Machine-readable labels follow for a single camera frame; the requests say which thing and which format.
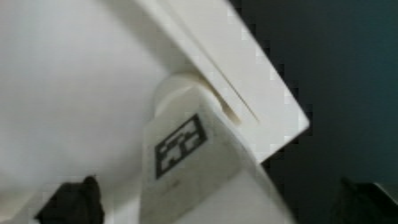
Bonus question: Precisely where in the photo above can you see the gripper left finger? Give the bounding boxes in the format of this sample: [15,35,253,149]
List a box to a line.
[35,176,106,224]

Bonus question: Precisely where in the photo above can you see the white square tabletop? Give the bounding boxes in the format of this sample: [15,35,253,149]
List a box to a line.
[0,0,310,224]

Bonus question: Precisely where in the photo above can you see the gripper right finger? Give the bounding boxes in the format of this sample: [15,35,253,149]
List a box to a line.
[331,178,398,224]

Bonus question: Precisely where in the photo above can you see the white table leg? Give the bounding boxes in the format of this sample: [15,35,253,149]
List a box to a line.
[139,74,298,224]

